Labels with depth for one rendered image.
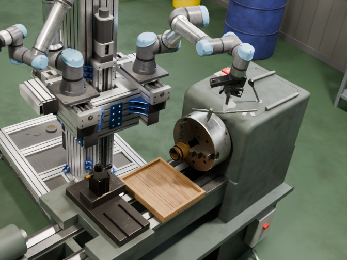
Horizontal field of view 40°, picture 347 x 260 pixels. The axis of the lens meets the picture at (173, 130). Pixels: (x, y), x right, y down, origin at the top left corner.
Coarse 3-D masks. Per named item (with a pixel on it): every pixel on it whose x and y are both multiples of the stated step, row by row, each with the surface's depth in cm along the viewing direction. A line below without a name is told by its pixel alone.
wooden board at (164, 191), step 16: (160, 160) 272; (128, 176) 259; (144, 176) 262; (160, 176) 263; (176, 176) 264; (144, 192) 252; (160, 192) 253; (176, 192) 254; (192, 192) 256; (160, 208) 244; (176, 208) 242
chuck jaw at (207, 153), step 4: (192, 148) 251; (196, 148) 251; (200, 148) 251; (204, 148) 252; (192, 152) 248; (196, 152) 248; (200, 152) 248; (204, 152) 248; (208, 152) 249; (188, 156) 251; (192, 156) 250; (196, 156) 250; (200, 156) 250; (204, 156) 248; (208, 156) 247; (212, 156) 250; (216, 156) 250; (208, 160) 249
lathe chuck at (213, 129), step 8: (192, 112) 260; (200, 112) 255; (192, 120) 251; (200, 120) 249; (176, 128) 263; (192, 128) 253; (200, 128) 248; (208, 128) 246; (216, 128) 248; (176, 136) 266; (200, 136) 251; (208, 136) 246; (216, 136) 247; (224, 136) 250; (200, 144) 253; (208, 144) 248; (216, 144) 246; (224, 144) 250; (216, 152) 247; (224, 152) 252; (184, 160) 268; (192, 160) 263; (200, 160) 258; (216, 160) 251; (200, 168) 260; (208, 168) 256
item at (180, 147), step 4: (176, 144) 250; (180, 144) 249; (184, 144) 249; (172, 148) 248; (176, 148) 247; (180, 148) 248; (184, 148) 248; (188, 148) 251; (172, 152) 252; (176, 152) 247; (180, 152) 247; (184, 152) 248; (188, 152) 249; (172, 156) 251; (176, 156) 253; (180, 156) 247; (184, 156) 249; (176, 160) 249
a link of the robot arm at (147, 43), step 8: (144, 32) 290; (152, 32) 290; (144, 40) 283; (152, 40) 284; (160, 40) 288; (136, 48) 290; (144, 48) 285; (152, 48) 287; (160, 48) 289; (144, 56) 288; (152, 56) 291
